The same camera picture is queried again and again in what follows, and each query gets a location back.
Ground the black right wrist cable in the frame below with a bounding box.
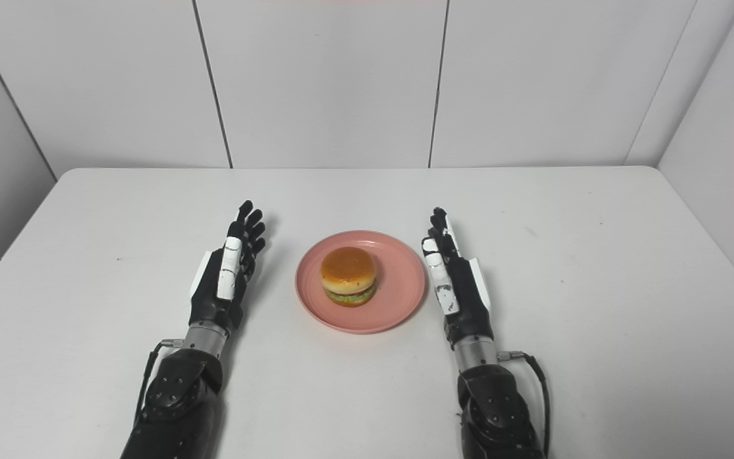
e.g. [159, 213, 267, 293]
[498, 349, 552, 459]

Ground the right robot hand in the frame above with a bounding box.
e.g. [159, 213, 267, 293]
[421, 207, 495, 351]

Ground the toy hamburger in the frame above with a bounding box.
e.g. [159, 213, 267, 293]
[320, 246, 379, 307]

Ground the pink round plate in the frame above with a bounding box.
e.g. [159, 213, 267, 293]
[295, 230, 428, 335]

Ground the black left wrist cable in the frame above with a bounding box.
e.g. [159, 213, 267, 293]
[133, 339, 184, 428]

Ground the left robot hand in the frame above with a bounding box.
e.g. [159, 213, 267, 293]
[189, 200, 267, 337]

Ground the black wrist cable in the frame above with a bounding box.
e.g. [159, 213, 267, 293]
[133, 339, 184, 428]
[498, 349, 552, 459]

